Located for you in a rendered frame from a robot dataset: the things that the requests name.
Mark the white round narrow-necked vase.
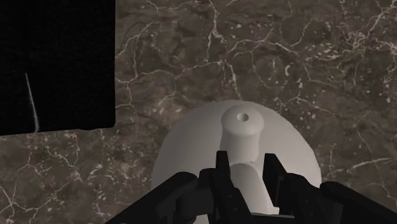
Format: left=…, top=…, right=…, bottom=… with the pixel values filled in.
left=151, top=99, right=323, bottom=224

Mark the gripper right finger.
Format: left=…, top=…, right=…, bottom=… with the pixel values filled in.
left=263, top=153, right=397, bottom=224

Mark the black robot stand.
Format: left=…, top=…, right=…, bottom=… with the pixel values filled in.
left=0, top=0, right=116, bottom=137

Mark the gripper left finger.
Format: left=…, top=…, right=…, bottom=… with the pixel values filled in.
left=104, top=150, right=253, bottom=224

